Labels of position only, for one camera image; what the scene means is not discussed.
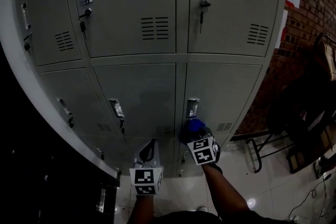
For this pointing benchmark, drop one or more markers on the set of black lock keys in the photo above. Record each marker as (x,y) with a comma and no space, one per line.
(201,21)

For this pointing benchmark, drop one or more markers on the person's pale shoe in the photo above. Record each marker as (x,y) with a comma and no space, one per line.
(201,208)

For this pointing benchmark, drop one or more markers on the person's right forearm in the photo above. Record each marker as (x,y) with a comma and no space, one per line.
(223,191)

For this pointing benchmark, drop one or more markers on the person's left forearm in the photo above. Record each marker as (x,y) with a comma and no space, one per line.
(143,208)

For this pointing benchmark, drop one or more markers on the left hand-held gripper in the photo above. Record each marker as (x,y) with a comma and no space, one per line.
(145,178)

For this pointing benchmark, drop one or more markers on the black side cabinet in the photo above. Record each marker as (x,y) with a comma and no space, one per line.
(39,165)

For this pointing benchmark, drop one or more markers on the person's dark shirt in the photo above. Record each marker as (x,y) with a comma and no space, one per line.
(189,218)

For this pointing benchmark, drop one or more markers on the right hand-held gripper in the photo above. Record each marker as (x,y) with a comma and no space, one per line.
(203,150)

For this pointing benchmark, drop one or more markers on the red and white notice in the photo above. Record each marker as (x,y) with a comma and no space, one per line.
(284,26)

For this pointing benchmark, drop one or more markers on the blue cloth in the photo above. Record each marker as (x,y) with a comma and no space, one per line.
(193,126)

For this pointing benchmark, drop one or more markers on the black metal frame chair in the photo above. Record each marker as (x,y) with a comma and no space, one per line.
(296,118)

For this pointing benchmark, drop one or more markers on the wooden slatted chair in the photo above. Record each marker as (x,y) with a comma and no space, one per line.
(328,57)

